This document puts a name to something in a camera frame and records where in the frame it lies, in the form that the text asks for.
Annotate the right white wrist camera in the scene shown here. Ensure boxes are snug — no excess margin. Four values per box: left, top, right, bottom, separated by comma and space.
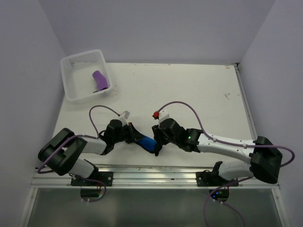
152, 109, 170, 123

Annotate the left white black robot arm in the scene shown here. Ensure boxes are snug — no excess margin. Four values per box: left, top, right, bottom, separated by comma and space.
37, 119, 154, 186

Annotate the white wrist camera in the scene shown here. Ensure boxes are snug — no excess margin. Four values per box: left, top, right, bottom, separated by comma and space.
152, 109, 170, 123
118, 111, 130, 126

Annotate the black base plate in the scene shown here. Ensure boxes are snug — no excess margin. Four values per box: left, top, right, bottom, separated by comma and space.
196, 170, 239, 187
71, 171, 114, 186

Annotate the aluminium table edge rail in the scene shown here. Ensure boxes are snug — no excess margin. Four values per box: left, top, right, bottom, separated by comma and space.
232, 63, 258, 140

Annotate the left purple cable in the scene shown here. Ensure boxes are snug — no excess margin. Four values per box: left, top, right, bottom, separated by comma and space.
36, 105, 121, 203

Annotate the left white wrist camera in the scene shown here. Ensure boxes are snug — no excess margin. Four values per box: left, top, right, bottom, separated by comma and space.
118, 111, 130, 126

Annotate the purple cable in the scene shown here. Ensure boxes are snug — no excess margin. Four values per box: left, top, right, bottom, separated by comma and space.
158, 101, 296, 227
36, 105, 121, 203

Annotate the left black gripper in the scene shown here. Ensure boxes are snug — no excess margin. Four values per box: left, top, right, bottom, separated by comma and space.
113, 122, 144, 143

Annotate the aluminium mounting rail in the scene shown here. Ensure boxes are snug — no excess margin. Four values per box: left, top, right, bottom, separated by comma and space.
32, 165, 281, 189

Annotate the white plastic basket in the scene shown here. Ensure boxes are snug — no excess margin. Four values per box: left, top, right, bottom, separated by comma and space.
60, 50, 113, 104

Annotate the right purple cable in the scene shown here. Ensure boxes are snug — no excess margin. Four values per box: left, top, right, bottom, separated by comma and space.
158, 101, 296, 227

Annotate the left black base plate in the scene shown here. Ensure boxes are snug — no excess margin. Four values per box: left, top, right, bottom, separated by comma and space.
71, 171, 114, 186

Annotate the blue towel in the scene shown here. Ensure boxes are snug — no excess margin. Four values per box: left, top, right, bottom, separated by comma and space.
136, 137, 161, 157

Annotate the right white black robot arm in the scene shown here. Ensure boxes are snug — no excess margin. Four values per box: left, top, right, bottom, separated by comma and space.
152, 118, 283, 186

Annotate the purple towel black trim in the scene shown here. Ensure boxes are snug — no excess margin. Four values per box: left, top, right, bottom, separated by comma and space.
92, 70, 109, 92

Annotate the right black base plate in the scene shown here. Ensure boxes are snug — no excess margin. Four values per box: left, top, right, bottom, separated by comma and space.
196, 170, 239, 187

